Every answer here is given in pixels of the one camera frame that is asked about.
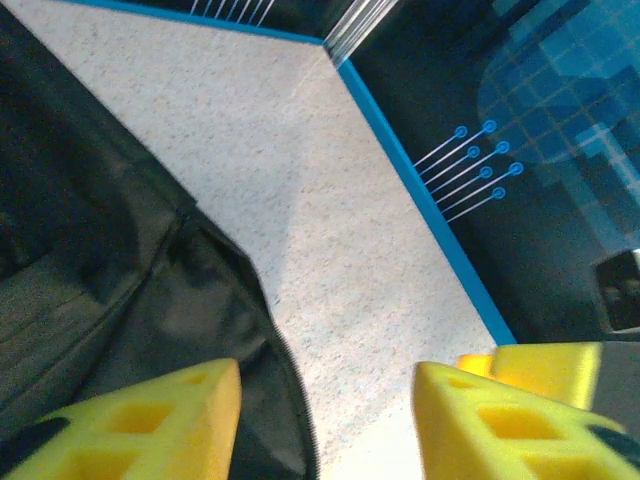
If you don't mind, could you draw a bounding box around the blue table edge strip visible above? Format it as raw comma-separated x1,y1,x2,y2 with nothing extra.
64,0,519,346

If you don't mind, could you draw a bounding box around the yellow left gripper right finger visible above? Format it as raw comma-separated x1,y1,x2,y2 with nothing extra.
414,342,640,480

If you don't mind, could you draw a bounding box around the black backpack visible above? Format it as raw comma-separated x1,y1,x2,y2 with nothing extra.
0,0,321,480

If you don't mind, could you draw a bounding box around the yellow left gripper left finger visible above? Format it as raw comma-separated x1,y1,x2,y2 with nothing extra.
0,357,242,480

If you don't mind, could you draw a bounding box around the aluminium frame post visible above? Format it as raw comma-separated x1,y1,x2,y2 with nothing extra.
322,0,399,64

